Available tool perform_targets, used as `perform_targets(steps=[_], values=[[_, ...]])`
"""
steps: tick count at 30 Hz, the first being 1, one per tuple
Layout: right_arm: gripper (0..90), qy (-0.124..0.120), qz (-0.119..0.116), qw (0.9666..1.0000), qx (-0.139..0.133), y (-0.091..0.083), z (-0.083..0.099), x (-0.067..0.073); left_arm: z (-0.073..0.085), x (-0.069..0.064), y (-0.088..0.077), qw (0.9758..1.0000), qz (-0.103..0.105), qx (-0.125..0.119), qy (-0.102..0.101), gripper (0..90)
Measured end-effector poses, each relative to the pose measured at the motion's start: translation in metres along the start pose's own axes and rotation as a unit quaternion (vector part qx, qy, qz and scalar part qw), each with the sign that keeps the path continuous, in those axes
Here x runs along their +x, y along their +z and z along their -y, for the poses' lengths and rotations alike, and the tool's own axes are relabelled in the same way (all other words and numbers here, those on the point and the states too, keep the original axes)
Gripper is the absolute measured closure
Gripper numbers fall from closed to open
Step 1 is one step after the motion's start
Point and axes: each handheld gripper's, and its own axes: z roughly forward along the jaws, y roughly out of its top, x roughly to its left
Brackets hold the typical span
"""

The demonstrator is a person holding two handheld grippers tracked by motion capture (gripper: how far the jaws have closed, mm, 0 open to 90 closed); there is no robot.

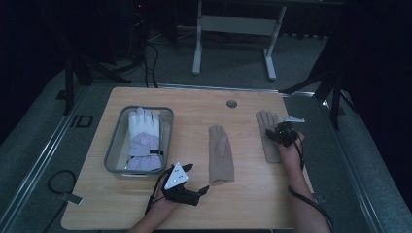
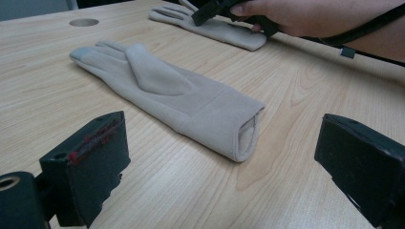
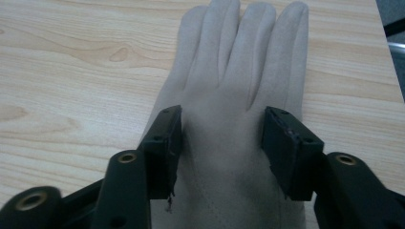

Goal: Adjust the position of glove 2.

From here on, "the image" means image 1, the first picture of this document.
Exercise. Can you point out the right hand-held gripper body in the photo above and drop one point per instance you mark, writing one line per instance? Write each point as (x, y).
(285, 136)

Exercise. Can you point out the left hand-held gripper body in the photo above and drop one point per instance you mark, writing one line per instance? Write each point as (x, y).
(176, 178)

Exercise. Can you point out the beige knit glove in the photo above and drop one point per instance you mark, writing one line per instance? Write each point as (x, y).
(267, 119)
(221, 155)

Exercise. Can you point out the purple white ski glove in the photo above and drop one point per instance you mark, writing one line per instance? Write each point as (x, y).
(144, 139)

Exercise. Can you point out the clear plastic bin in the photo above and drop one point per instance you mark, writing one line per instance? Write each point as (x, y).
(116, 152)

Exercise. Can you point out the person's right hand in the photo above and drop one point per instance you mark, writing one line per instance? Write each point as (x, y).
(291, 157)

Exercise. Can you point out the person's left hand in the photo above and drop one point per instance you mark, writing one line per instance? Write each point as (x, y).
(163, 204)

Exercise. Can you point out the grey round table grommet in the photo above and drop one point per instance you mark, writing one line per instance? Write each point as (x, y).
(231, 104)

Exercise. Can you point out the black metal stand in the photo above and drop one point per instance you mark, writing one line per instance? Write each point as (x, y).
(69, 87)
(336, 103)

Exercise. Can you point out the grey flat floor tag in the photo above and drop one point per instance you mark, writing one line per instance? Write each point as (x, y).
(70, 198)

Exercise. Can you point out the dark equipment with red light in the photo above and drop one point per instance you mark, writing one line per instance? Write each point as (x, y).
(139, 26)

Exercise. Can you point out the white desk frame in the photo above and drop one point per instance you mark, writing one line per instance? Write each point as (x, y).
(238, 25)

